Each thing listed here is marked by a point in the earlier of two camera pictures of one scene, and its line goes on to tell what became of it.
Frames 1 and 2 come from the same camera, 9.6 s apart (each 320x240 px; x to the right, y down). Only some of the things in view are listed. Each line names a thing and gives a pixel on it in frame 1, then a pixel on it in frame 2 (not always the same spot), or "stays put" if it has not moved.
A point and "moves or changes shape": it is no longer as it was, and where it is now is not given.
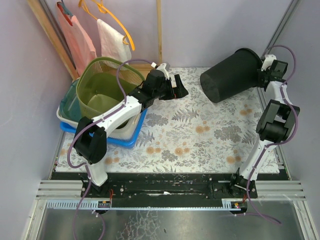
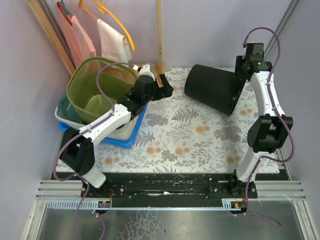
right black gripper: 260,75 -> 241,81
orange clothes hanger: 102,9 stays put
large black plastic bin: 236,73 moves or changes shape
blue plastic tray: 124,143 stays put
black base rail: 169,186 stays put
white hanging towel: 112,44 stays put
